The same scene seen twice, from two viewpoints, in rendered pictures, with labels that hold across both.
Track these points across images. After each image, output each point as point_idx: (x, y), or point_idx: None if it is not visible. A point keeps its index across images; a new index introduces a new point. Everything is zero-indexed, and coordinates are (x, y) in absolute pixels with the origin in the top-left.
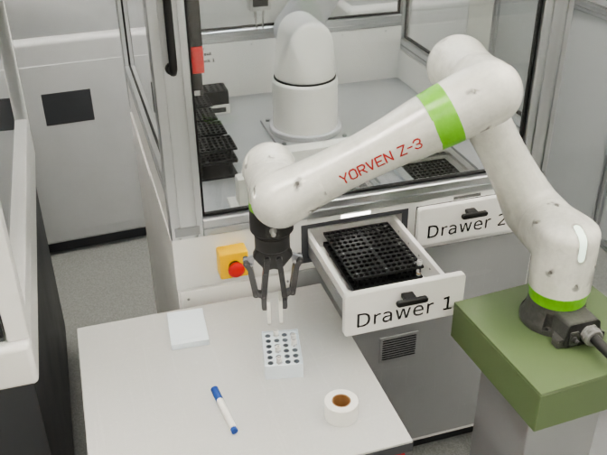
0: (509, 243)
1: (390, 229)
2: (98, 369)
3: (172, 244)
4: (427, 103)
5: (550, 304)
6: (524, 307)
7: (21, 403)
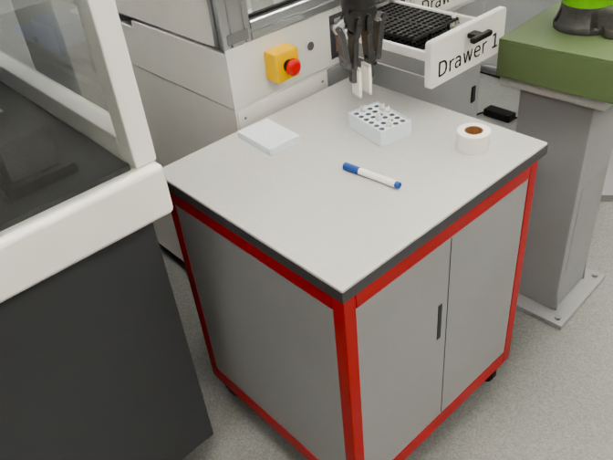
0: (471, 13)
1: (400, 5)
2: (212, 191)
3: (226, 54)
4: None
5: (596, 3)
6: (564, 20)
7: (143, 253)
